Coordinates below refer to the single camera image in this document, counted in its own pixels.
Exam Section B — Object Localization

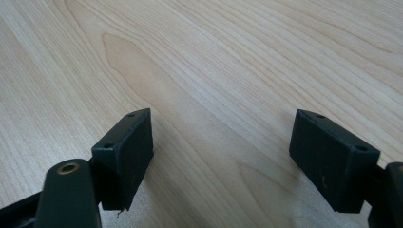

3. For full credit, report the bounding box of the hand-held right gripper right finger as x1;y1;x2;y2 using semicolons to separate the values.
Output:
288;108;381;214

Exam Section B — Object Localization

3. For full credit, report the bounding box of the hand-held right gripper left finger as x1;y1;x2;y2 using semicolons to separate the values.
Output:
91;107;155;212

